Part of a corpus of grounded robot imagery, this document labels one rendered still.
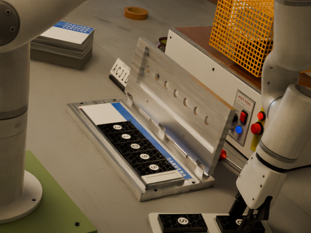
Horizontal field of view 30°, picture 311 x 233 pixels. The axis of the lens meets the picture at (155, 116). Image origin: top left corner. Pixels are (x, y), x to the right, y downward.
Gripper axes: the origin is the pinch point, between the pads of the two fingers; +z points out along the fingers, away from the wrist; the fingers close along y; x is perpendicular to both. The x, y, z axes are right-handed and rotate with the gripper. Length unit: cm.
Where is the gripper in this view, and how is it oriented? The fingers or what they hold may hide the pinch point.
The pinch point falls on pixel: (242, 217)
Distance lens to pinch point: 129.3
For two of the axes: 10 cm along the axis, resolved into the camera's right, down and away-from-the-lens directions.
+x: 9.1, 2.2, 3.5
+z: -3.6, 8.5, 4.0
